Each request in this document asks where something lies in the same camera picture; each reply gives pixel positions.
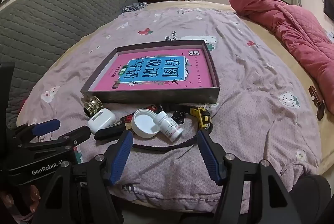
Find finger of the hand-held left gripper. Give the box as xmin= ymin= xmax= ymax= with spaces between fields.
xmin=13 ymin=119 xmax=61 ymax=141
xmin=17 ymin=125 xmax=92 ymax=152

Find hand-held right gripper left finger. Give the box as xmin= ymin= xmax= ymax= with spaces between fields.
xmin=34 ymin=131 xmax=135 ymax=224

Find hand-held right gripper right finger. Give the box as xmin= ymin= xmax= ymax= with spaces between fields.
xmin=196 ymin=130 xmax=303 ymax=224

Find white earbuds case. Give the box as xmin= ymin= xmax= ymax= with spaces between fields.
xmin=87 ymin=108 xmax=116 ymax=135

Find gold metal knob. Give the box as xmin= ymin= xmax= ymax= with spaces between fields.
xmin=83 ymin=96 xmax=103 ymax=117

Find red and black lighter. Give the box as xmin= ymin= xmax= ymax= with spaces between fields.
xmin=119 ymin=104 xmax=161 ymax=131

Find white round lid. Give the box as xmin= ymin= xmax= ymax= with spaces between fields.
xmin=131 ymin=108 xmax=160 ymax=139

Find yellow and black tape measure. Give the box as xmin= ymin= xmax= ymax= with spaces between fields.
xmin=160 ymin=103 xmax=212 ymax=134

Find white pill bottle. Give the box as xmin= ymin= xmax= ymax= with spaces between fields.
xmin=156 ymin=111 xmax=184 ymax=142

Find black hair clip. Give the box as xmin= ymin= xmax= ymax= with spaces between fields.
xmin=172 ymin=111 xmax=186 ymax=124

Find shallow grey cardboard box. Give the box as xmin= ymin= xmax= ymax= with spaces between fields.
xmin=81 ymin=40 xmax=221 ymax=104

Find person's left hand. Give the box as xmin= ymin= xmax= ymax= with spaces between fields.
xmin=0 ymin=182 xmax=42 ymax=222

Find pink printed blanket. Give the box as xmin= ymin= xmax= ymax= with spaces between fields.
xmin=17 ymin=6 xmax=323 ymax=205

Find pink and blue book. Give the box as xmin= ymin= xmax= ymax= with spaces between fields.
xmin=90 ymin=49 xmax=217 ymax=90

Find grey quilted headboard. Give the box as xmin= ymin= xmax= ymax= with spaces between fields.
xmin=0 ymin=0 xmax=139 ymax=128

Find brown wooden item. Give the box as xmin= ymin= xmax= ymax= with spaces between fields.
xmin=308 ymin=85 xmax=325 ymax=120

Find blue patterned cloth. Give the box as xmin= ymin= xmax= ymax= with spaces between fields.
xmin=123 ymin=2 xmax=147 ymax=13

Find red quilted duvet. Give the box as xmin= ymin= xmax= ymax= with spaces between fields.
xmin=228 ymin=0 xmax=334 ymax=104

